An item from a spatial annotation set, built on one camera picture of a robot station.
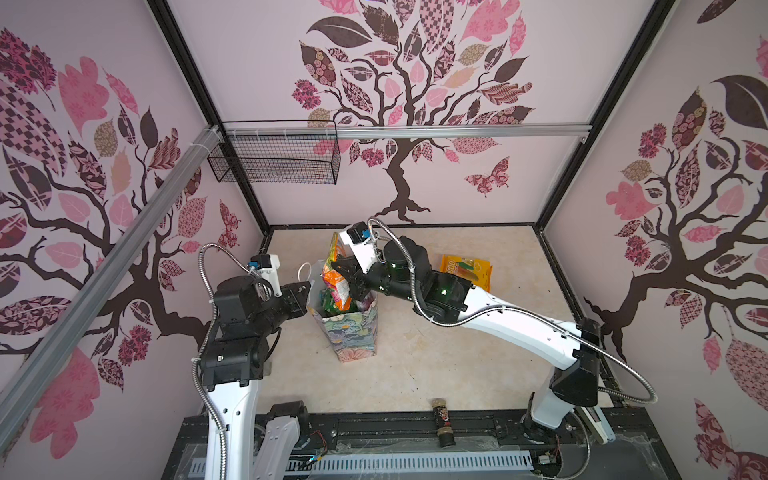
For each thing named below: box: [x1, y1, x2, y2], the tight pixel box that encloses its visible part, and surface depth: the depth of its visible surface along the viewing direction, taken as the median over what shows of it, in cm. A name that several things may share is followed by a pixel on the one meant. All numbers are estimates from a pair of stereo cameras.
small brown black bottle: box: [431, 398, 456, 448], surface depth 74 cm
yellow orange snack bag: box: [440, 255, 493, 292], surface depth 102 cm
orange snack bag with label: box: [322, 232, 353, 312], surface depth 64 cm
